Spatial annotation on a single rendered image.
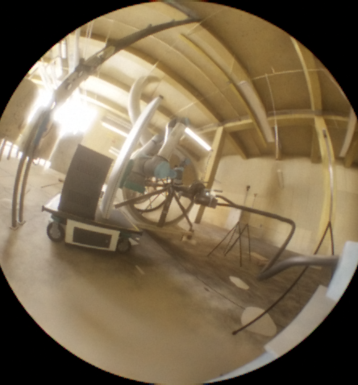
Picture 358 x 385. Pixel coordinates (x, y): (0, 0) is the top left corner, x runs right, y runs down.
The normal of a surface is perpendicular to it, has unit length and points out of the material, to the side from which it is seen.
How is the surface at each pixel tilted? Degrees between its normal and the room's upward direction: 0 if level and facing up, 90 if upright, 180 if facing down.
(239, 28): 180
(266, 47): 180
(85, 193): 90
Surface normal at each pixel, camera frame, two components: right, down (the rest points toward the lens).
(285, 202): -0.73, -0.32
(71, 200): 0.65, 0.16
